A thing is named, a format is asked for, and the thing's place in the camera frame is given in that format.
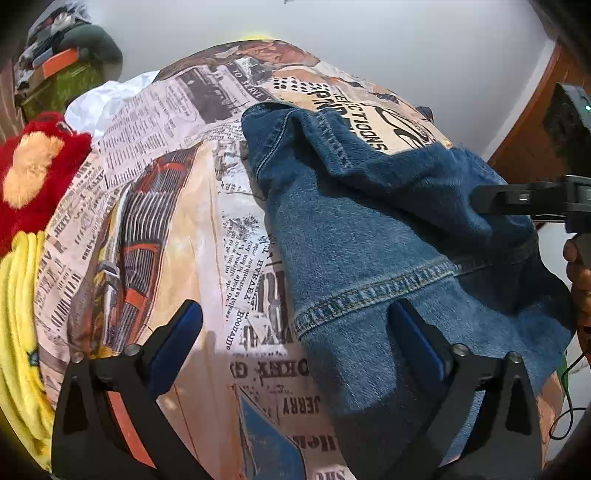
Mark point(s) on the pile of clothes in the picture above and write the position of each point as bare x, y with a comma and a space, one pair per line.
78, 78

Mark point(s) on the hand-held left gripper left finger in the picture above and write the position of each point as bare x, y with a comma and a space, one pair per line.
178, 341

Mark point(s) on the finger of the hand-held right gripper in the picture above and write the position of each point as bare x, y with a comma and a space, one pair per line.
517, 199

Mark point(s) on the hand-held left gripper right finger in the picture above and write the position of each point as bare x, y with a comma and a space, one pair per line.
418, 341

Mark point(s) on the yellow blanket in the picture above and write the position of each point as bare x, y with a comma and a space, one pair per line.
18, 323

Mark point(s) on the white cloth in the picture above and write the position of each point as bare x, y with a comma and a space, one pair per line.
101, 106

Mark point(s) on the blue denim jeans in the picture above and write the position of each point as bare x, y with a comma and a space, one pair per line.
360, 221

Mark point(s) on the striped brown curtain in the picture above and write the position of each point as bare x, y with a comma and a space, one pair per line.
9, 110

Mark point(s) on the newspaper print blanket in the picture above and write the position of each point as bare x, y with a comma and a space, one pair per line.
184, 221

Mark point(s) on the red plush toy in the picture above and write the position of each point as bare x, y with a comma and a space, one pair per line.
69, 161

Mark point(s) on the person's right hand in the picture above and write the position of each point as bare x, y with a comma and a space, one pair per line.
581, 286

